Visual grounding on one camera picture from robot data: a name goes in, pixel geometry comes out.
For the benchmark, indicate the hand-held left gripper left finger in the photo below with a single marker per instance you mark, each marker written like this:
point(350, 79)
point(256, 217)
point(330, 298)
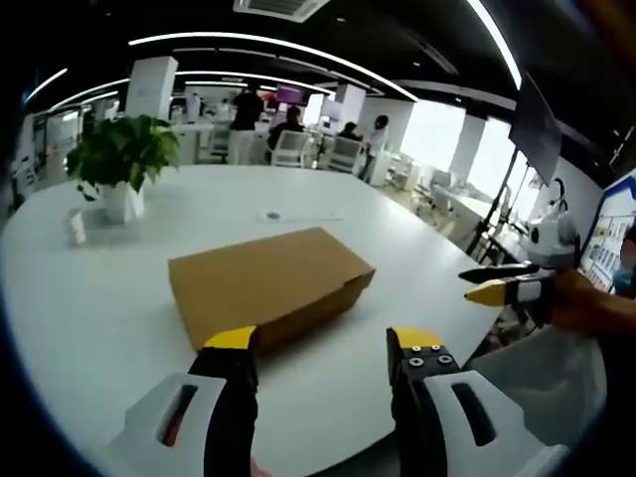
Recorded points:
point(226, 397)

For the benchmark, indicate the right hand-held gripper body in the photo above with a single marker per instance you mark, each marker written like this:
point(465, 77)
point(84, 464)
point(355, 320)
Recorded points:
point(551, 243)

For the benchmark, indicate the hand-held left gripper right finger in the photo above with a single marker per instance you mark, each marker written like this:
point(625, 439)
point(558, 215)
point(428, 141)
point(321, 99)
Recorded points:
point(422, 397)

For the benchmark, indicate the brown cardboard shoe box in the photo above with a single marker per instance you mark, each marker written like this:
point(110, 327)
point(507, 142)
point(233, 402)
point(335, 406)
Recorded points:
point(263, 270)

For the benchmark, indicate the person's right hand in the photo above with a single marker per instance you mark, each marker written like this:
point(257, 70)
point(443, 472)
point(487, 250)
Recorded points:
point(579, 300)

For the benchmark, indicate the person's left hand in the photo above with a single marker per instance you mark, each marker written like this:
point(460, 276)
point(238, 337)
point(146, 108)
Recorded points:
point(259, 469)

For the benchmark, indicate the black tripod stand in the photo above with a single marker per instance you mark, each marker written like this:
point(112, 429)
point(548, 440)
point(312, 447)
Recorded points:
point(489, 218)

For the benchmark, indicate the blue framed display board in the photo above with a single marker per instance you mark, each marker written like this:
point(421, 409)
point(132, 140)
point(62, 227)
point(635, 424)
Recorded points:
point(608, 233)

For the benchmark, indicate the white office desk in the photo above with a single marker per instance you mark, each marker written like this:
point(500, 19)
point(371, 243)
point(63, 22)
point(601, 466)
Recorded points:
point(462, 199)

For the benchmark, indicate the person's white clothing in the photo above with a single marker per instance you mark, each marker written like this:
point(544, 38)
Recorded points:
point(551, 382)

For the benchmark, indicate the dark hanging panel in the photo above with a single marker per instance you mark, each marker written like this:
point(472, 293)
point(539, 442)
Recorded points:
point(536, 129)

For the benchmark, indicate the white office chair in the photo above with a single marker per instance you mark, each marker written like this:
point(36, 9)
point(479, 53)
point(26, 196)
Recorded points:
point(290, 148)
point(344, 155)

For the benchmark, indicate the long ceiling light strip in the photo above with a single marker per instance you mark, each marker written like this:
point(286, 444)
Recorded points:
point(278, 44)
point(499, 37)

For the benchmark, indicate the small white object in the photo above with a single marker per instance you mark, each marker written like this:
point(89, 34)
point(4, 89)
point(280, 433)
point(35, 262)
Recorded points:
point(76, 227)

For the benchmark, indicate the green potted plant white pot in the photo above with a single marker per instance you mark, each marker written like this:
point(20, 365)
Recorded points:
point(121, 149)

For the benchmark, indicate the ceiling air vent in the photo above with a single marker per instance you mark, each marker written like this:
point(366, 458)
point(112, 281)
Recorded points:
point(278, 9)

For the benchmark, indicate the short ceiling light strip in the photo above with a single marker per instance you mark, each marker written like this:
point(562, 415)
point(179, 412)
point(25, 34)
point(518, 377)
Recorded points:
point(46, 83)

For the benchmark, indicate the purple wall screen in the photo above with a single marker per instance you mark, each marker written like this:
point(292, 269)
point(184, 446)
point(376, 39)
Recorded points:
point(290, 94)

